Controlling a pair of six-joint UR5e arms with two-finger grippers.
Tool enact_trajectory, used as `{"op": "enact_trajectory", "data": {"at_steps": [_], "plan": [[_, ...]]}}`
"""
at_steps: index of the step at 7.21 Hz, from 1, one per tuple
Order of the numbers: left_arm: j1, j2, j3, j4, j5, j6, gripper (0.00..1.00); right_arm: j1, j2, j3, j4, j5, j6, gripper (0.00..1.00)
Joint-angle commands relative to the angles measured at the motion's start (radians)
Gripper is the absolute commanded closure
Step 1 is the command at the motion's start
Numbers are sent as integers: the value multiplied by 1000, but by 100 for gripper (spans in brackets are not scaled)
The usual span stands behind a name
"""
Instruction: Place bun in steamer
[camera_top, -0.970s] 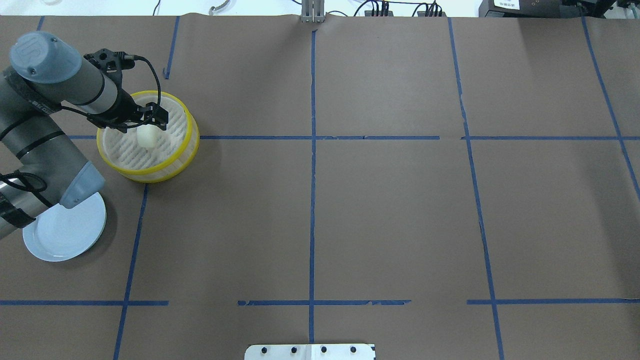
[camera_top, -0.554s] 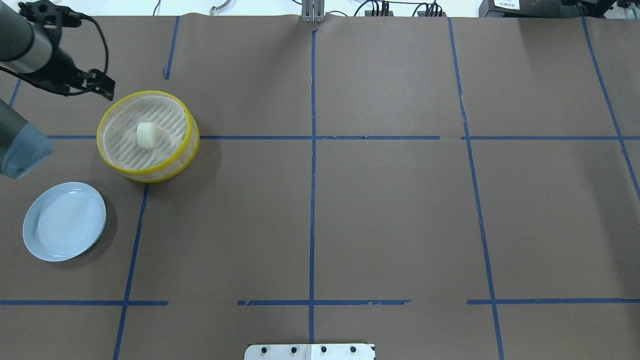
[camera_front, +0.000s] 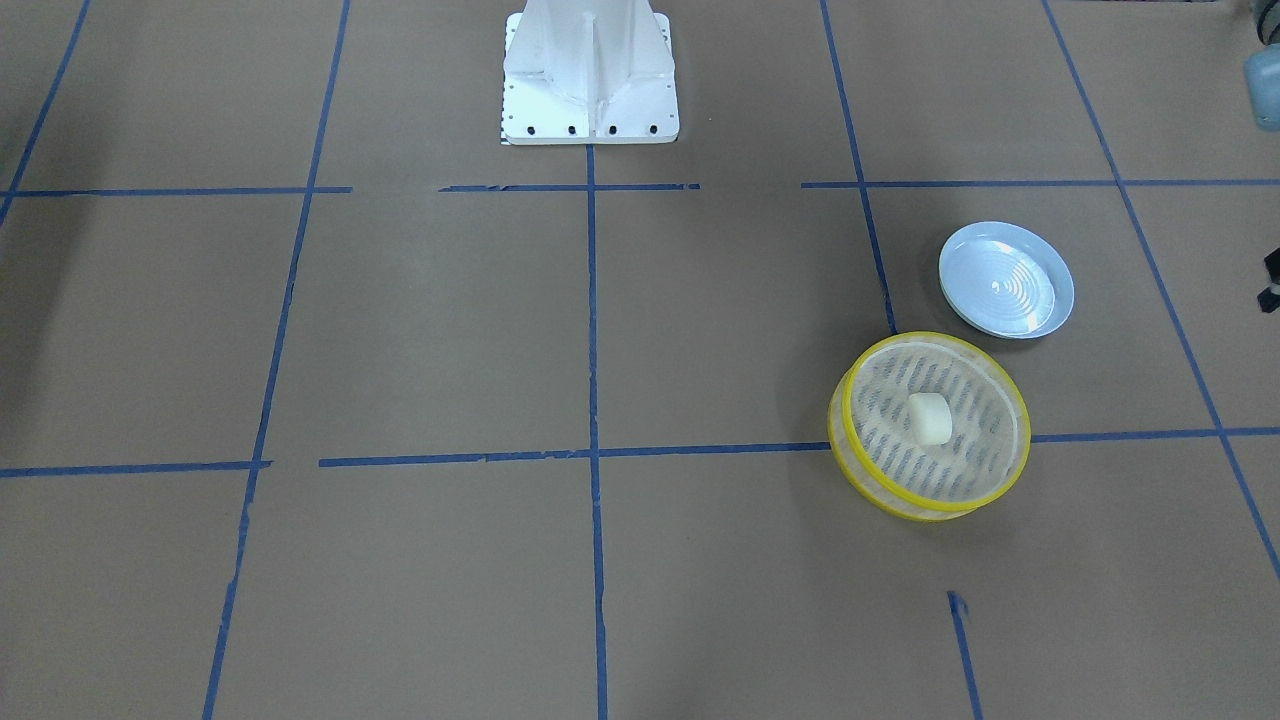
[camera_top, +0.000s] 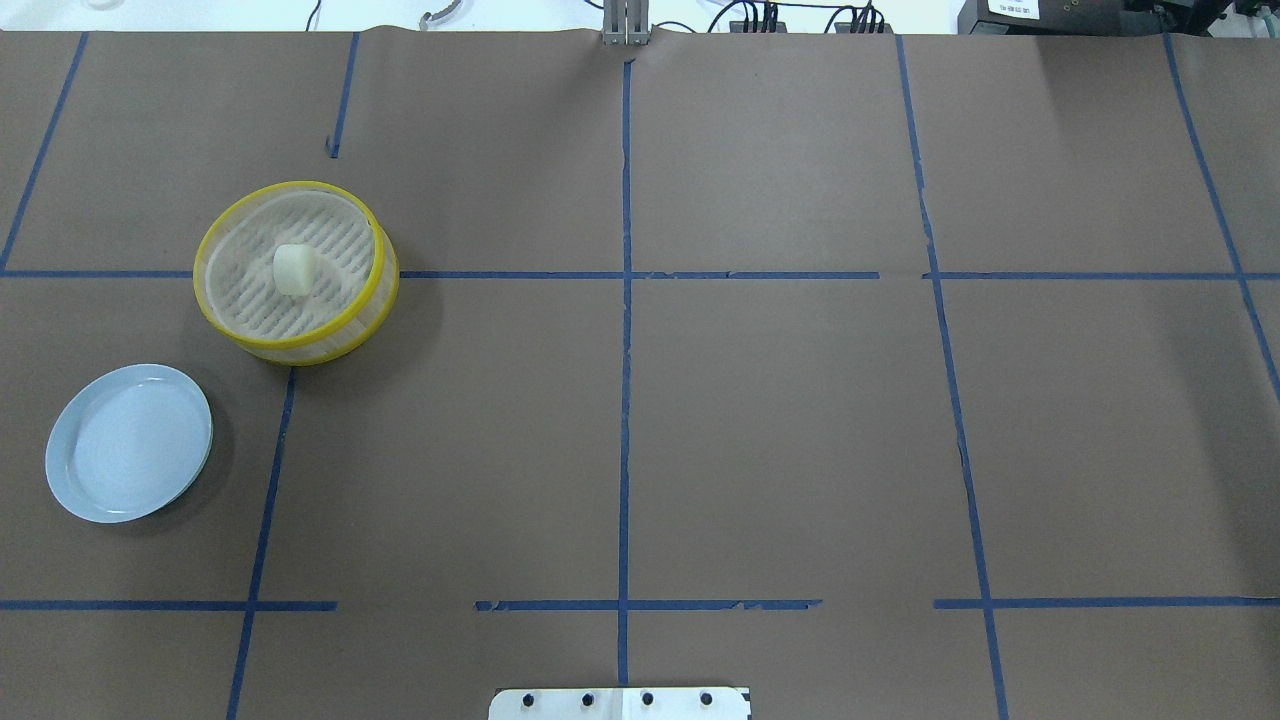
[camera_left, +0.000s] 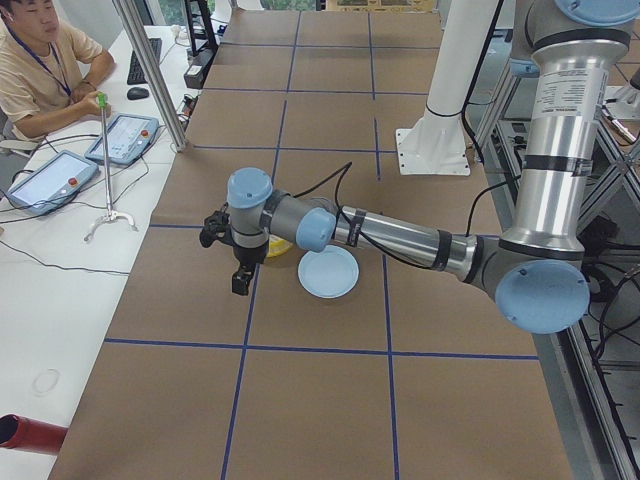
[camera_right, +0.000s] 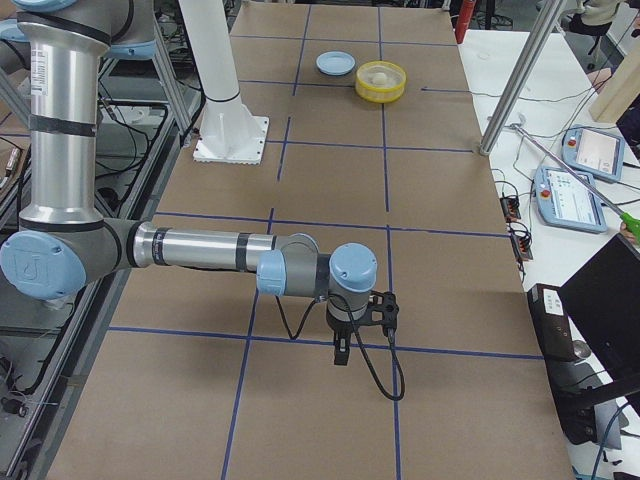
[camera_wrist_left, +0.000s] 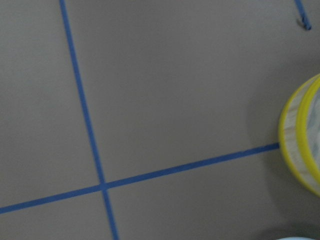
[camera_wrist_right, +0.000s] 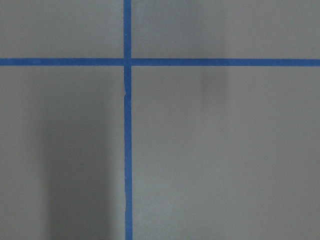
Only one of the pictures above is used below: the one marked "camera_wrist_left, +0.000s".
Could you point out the light blue plate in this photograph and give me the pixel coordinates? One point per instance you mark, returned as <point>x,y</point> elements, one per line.
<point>298,238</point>

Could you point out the yellow bamboo steamer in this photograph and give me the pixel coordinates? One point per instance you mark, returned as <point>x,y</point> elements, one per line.
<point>299,134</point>

